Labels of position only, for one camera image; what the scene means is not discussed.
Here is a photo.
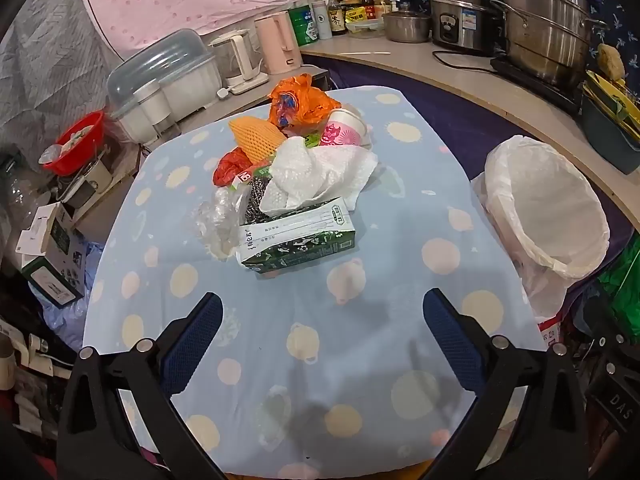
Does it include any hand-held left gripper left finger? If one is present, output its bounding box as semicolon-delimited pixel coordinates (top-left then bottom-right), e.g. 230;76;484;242
59;291;224;480

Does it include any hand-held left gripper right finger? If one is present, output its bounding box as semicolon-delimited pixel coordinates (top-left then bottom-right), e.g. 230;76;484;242
422;288;588;480

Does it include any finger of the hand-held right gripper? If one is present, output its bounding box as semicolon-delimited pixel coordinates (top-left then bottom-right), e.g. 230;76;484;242
575;320;640;461

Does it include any clear plastic bag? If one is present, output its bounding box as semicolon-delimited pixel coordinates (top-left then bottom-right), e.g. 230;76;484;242
192;187;251;261

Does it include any green and white carton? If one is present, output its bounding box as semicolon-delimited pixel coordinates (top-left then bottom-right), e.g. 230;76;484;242
235;196;357;275

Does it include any trash bin with white liner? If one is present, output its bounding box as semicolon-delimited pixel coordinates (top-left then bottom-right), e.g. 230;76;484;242
470;135;612;321

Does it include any red plastic bag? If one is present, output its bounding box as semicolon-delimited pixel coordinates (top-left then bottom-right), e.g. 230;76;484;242
213;149;256;188

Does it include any orange foam fruit net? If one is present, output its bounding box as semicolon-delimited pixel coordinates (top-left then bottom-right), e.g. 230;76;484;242
229;116;286;163

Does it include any pink printed paper cup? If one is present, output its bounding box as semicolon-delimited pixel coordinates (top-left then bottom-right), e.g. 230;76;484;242
320;107;373;148

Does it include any orange plastic bag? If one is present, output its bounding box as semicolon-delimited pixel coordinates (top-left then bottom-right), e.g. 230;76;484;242
267;74;343;138

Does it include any green plastic bag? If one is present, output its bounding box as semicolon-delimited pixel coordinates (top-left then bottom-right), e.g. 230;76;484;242
597;240;640;341

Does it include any light blue printed tablecloth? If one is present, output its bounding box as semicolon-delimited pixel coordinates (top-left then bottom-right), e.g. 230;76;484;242
82;85;548;480

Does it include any white and green cardboard box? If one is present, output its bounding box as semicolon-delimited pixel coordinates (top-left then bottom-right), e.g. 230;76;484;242
15;202;86;308

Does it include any dark purple counter skirt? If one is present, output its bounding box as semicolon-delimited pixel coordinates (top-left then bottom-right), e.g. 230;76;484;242
302;62;640;256

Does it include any red plastic basin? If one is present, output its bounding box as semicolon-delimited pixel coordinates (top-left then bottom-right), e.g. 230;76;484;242
40;111;105;177

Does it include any white cylindrical jar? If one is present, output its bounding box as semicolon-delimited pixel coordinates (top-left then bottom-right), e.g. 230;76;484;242
132;82;168;133

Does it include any blue plastic basin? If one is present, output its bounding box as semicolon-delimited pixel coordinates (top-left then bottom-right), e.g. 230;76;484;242
580;82;640;173

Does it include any black induction cooker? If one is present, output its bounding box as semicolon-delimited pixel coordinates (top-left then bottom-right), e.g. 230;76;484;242
490;56;586;116

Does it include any dish container with clear lid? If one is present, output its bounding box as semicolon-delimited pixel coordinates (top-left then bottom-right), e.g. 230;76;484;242
106;29;223;143

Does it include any glass electric kettle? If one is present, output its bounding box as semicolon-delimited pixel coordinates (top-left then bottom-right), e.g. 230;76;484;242
209;30;268;95

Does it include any grey patterned cloth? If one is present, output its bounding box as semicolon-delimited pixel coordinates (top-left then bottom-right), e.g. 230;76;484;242
0;0;121;146

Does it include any pink electric kettle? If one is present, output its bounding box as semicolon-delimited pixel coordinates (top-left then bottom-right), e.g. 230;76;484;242
255;11;303;76

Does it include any small steel pot with lid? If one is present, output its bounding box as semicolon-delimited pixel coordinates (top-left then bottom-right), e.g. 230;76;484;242
382;5;432;43

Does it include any steel rice cooker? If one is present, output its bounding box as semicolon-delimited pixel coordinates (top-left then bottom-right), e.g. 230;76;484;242
429;0;501;56

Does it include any yellow loofah sponge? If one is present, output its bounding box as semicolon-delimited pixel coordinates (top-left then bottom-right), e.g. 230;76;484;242
597;43;626;78

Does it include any large steel steamer pot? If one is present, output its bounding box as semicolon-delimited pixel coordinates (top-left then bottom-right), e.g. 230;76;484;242
492;0;608;88

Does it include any green tin can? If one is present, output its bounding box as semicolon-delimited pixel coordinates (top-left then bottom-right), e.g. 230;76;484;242
287;4;319;47

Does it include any yellow label food container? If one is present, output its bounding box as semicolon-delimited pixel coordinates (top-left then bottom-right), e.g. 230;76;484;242
345;6;377;37

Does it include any dark sauce bottle white label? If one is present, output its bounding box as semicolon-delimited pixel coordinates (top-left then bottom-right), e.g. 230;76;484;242
327;0;347;37

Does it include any pink dotted cloth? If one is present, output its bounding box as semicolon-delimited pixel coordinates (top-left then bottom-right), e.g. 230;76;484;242
72;0;381;61

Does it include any white thermos bottle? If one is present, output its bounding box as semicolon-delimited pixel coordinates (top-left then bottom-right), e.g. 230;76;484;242
312;0;333;41

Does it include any black power cable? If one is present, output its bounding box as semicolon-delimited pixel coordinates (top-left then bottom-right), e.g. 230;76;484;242
431;49;493;68

